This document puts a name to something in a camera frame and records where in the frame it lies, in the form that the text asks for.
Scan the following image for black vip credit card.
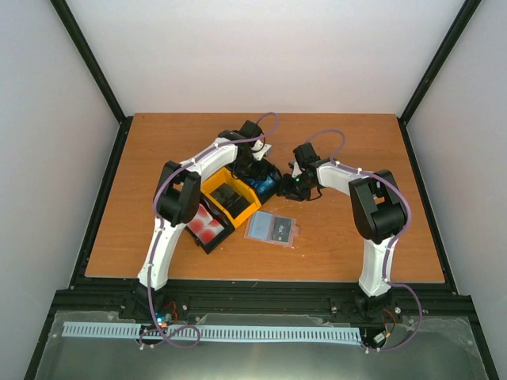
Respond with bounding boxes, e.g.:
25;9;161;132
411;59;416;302
271;216;294;245

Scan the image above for pink card holder wallet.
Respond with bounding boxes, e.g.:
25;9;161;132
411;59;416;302
245;211;299;247

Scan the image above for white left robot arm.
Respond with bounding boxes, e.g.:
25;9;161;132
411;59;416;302
136;120;280;319

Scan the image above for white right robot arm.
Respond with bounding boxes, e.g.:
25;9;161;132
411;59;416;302
278;142;412;298

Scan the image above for black bin with blue cards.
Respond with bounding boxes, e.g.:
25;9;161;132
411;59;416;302
237;158;282;204

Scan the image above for stack of blue cards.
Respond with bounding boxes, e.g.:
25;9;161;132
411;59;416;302
247;176;276;196

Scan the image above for black cards in yellow bin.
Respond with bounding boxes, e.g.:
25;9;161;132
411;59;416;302
212;184;250;219

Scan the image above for black bin with red cards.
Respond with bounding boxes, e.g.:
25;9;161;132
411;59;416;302
186;202;234;254

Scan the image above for stack of red cards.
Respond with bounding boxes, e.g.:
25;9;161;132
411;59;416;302
187;204;224;245

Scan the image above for yellow plastic bin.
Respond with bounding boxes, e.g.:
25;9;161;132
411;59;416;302
201;168;261;229

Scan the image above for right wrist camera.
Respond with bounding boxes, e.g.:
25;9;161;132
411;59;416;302
289;160;302;178

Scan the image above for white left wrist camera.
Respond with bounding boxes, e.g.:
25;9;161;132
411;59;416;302
251;139;272;162

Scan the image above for black aluminium frame rail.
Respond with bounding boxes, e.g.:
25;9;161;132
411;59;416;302
25;1;498;379

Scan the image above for light blue cable duct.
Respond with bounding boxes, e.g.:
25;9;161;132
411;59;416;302
61;321;361;345

